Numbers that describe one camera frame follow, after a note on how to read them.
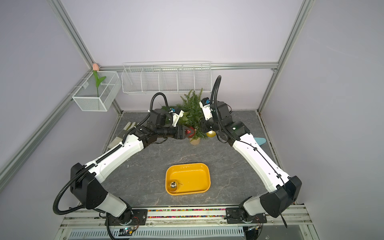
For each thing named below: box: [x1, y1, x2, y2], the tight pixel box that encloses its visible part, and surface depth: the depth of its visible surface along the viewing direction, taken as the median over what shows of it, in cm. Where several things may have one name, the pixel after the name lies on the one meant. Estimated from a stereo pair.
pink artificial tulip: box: [92, 63, 107, 98], surface depth 92 cm
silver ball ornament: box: [168, 180, 179, 191], surface depth 82 cm
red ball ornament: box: [186, 126, 195, 138], surface depth 75 cm
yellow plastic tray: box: [165, 163, 211, 195], surface depth 87 cm
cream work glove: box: [107, 121, 136, 148], surface depth 107 cm
